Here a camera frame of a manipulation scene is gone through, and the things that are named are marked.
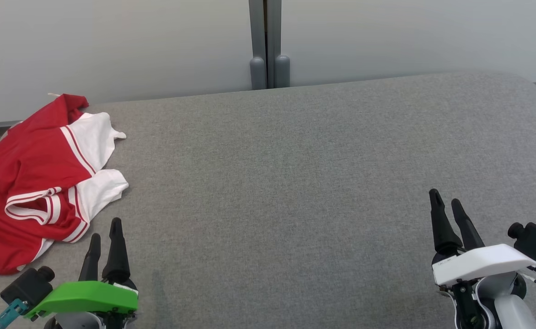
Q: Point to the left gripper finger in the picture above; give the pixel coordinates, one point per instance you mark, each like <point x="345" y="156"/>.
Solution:
<point x="90" y="260"/>
<point x="117" y="256"/>

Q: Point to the grey double partition post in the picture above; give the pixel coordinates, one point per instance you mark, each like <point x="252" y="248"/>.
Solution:
<point x="268" y="45"/>

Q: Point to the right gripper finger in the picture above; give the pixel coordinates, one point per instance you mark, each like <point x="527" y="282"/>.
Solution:
<point x="442" y="228"/>
<point x="469" y="233"/>

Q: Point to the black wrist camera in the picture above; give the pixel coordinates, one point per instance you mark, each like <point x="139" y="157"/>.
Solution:
<point x="535" y="240"/>
<point x="25" y="288"/>

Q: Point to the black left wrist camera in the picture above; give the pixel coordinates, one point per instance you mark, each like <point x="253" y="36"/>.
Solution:
<point x="25" y="288"/>

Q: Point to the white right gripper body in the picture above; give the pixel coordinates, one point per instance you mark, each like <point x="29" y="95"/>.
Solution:
<point x="483" y="262"/>

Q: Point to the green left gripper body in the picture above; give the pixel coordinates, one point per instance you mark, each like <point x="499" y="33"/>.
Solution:
<point x="89" y="297"/>

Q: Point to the red white sports jersey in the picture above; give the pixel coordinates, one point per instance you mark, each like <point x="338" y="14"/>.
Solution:
<point x="30" y="173"/>

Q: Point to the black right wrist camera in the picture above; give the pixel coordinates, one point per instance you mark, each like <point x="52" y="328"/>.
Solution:
<point x="535" y="240"/>

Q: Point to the teal left camera connector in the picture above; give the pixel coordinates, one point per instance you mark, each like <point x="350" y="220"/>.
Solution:
<point x="9" y="313"/>

